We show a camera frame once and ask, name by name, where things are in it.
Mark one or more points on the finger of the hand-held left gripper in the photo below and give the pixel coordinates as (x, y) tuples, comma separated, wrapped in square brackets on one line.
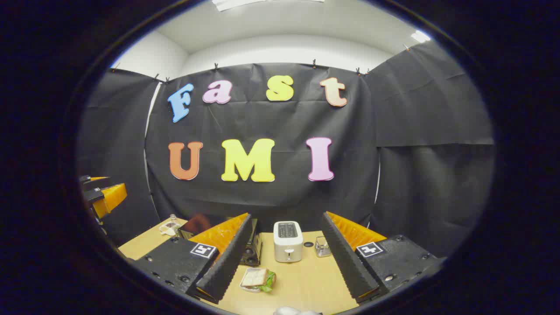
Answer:
[(109, 199), (94, 180)]

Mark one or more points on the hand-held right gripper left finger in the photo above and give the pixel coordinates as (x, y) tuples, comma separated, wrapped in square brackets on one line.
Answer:
[(227, 267)]

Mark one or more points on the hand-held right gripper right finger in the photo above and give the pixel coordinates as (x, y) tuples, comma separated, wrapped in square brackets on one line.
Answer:
[(345, 262)]

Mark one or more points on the black electric oven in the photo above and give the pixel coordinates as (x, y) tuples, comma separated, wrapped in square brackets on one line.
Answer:
[(252, 254)]

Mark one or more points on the sandwich with lettuce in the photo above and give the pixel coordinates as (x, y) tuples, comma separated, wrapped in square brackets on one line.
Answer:
[(256, 278)]

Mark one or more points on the white rectangular tray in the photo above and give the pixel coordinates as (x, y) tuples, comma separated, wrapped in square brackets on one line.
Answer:
[(246, 288)]

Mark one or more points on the white toaster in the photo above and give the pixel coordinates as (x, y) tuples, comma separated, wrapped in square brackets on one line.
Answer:
[(288, 247)]

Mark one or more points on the small white snack dish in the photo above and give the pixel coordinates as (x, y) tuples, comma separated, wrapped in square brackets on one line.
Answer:
[(169, 228)]

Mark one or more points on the black backdrop cloth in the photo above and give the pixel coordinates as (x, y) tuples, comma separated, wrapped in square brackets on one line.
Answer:
[(262, 118)]

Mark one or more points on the small ceiling light panel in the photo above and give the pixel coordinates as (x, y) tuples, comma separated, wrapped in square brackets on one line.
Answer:
[(421, 36)]

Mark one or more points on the long ceiling light panel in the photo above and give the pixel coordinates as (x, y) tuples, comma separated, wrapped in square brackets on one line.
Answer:
[(262, 3)]

